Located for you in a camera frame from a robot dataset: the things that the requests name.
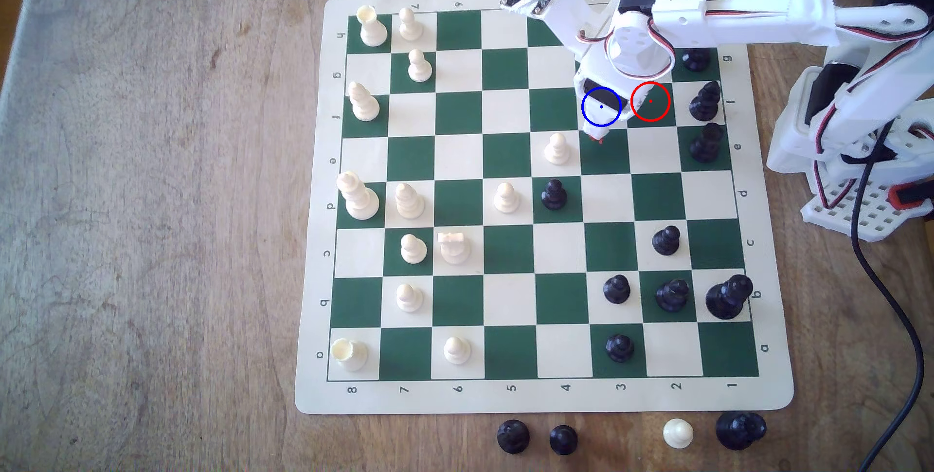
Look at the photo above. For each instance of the black chess knight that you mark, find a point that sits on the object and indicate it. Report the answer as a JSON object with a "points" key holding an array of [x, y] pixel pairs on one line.
{"points": [[695, 59]]}

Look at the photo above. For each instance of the white chess knight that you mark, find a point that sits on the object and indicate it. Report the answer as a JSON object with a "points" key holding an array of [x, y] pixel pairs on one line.
{"points": [[454, 248]]}

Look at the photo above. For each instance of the black chess rook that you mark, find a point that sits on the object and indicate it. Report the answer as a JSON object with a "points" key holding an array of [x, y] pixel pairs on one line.
{"points": [[739, 431]]}

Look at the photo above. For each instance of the white chess bishop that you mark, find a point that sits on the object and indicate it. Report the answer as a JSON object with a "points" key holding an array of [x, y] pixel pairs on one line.
{"points": [[363, 103], [408, 202]]}

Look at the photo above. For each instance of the red clamp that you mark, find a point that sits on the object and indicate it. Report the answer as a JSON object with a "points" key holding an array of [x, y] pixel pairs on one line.
{"points": [[908, 196]]}

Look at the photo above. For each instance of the white chess rook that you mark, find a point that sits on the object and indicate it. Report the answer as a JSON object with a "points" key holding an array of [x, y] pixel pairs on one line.
{"points": [[349, 354], [372, 30]]}

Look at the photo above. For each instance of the black chess queen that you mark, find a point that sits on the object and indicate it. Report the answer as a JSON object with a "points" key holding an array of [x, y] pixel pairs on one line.
{"points": [[727, 298]]}

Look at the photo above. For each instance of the green and cream chess mat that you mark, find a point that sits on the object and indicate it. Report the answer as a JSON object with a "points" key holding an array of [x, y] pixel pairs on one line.
{"points": [[511, 392]]}

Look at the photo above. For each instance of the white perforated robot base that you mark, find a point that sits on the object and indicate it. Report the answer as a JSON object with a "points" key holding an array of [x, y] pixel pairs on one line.
{"points": [[846, 213]]}

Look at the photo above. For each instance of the black chess pawn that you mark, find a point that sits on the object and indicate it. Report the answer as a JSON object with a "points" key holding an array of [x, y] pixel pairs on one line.
{"points": [[665, 241], [616, 289], [554, 196], [611, 108], [620, 349], [563, 441]]}

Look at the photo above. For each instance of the white chess queen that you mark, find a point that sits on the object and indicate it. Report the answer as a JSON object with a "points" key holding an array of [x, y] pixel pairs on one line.
{"points": [[357, 198]]}

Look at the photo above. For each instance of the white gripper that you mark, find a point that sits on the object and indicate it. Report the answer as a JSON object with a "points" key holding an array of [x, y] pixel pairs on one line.
{"points": [[599, 101]]}

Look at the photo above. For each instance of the white chess pawn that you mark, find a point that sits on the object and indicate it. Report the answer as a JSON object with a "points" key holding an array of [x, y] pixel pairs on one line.
{"points": [[678, 434], [419, 67], [457, 351], [557, 150], [408, 299], [506, 199], [410, 25], [413, 249]]}

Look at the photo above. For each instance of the black chess king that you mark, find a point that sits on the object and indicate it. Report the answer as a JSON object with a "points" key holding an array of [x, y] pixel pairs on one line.
{"points": [[706, 143]]}

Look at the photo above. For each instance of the black pawn off-board bottom left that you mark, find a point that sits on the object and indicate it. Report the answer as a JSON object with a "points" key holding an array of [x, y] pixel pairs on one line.
{"points": [[513, 437]]}

